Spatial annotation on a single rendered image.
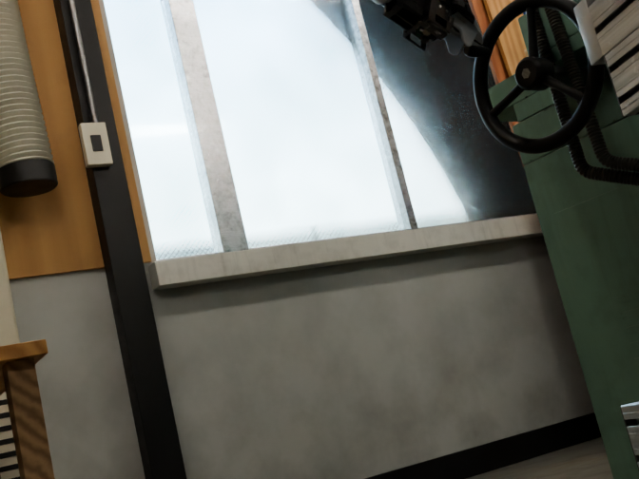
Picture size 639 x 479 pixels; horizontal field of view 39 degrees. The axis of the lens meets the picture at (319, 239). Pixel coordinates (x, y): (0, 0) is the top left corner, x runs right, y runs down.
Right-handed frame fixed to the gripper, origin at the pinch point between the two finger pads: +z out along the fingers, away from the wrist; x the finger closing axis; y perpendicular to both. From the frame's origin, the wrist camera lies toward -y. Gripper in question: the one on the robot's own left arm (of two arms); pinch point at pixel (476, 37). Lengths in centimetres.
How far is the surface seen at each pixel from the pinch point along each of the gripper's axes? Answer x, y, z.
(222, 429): -136, 45, 36
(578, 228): -7.4, 19.8, 38.3
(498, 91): -17.1, -9.7, 21.6
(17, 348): -44, 72, -48
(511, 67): -103, -116, 101
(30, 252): -140, 16, -33
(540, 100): -7.5, -4.3, 24.7
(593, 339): -12, 39, 49
